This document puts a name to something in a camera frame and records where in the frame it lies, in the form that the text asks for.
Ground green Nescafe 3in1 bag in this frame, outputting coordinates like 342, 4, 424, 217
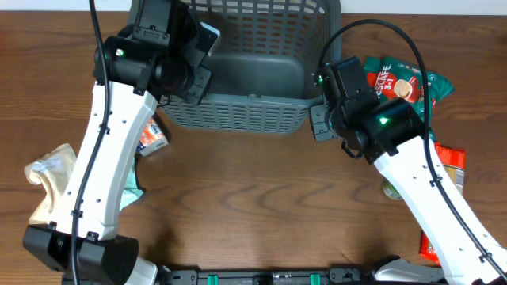
364, 56, 455, 121

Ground colourful tissue multipack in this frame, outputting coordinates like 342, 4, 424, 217
136, 118, 169, 156

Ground light teal wipes pack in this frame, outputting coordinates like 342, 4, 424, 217
120, 160, 144, 211

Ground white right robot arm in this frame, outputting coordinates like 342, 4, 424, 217
313, 57, 506, 284

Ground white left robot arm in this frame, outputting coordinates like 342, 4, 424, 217
23, 1, 220, 284

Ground red and yellow snack pack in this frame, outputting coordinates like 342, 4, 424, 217
419, 142, 467, 265

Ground green lidded small jar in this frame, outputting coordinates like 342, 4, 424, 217
382, 179, 402, 200

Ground grey plastic lattice basket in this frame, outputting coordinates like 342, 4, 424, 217
127, 0, 343, 135

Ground beige paper pouch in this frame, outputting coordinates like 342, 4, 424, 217
25, 143, 77, 224

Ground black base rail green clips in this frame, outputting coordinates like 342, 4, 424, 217
155, 268, 365, 285

